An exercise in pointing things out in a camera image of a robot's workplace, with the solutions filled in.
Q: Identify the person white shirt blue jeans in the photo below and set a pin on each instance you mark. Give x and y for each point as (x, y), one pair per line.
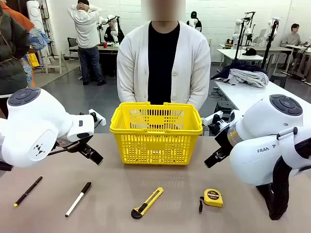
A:
(86, 29)

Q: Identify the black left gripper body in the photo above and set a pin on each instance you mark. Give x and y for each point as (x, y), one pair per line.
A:
(70, 145)

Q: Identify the yellow black utility knife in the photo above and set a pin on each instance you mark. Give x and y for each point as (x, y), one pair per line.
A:
(148, 201)

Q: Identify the grey white crumpled garment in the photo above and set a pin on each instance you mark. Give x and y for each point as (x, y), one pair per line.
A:
(252, 77)

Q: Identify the black pen yellow tip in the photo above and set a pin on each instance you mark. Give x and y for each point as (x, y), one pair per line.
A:
(28, 191)

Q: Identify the person in white cardigan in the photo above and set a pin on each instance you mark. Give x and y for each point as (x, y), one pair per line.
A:
(136, 60)

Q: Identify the person in dark green jacket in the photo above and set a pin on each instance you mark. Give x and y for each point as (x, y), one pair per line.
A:
(12, 60)

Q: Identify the person in orange blue clothes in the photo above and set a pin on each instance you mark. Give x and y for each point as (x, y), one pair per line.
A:
(39, 38)

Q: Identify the white background table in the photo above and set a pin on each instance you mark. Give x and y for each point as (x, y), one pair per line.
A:
(233, 54)

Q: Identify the white marker black cap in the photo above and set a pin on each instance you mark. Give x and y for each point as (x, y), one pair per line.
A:
(77, 200)

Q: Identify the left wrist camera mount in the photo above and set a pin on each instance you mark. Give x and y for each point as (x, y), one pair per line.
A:
(99, 119)

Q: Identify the person with black cap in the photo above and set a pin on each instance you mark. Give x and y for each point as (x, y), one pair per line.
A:
(194, 24)

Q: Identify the yellow plastic shopping basket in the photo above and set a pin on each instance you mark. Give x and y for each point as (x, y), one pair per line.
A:
(155, 145)

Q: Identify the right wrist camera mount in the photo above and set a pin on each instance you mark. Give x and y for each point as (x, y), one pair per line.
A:
(213, 116)

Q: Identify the large white table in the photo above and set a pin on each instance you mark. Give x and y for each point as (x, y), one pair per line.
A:
(243, 94)

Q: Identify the white step stool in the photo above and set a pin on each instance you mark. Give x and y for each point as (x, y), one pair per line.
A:
(59, 60)

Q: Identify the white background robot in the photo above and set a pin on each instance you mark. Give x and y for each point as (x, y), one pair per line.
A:
(113, 31)

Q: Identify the black stand with boom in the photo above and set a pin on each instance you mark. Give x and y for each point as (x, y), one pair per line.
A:
(239, 41)

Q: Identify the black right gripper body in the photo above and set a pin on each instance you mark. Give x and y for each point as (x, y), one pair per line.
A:
(224, 138)

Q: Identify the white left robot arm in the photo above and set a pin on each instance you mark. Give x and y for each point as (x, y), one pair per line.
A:
(36, 121)

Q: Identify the white tower appliance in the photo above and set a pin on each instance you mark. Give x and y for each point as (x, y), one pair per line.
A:
(36, 19)

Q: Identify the seated person grey sweater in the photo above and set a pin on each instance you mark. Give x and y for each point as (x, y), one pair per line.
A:
(292, 38)

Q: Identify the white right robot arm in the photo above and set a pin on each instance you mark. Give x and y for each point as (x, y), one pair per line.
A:
(267, 116)

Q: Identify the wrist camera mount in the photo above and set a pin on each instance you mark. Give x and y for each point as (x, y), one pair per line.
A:
(213, 116)
(99, 119)

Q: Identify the yellow tape measure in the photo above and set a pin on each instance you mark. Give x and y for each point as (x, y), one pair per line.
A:
(213, 197)

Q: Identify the black tripod stand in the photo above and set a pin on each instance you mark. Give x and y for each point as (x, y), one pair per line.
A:
(269, 48)

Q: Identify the small grey stool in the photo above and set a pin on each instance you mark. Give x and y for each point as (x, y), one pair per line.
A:
(278, 77)

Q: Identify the dark navy crumpled garment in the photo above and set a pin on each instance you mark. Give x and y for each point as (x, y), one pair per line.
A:
(239, 65)

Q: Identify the dark grey plastic stool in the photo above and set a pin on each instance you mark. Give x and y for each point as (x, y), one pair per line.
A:
(224, 104)

